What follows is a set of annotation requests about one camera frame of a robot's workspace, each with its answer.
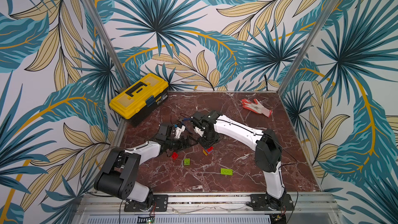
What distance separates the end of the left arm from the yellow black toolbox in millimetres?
262

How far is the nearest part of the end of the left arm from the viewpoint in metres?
0.77

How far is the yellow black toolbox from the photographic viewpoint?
0.90 metres
